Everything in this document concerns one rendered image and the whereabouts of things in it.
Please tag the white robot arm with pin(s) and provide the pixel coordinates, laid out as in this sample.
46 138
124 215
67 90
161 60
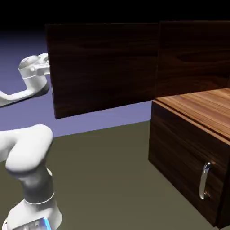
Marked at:
28 147

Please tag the dark wood cabinet door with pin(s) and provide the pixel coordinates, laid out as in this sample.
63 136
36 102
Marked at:
100 68

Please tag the dark wood cabinet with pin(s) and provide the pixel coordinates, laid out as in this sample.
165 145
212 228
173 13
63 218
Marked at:
194 57

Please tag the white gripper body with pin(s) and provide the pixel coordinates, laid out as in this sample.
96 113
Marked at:
42 69

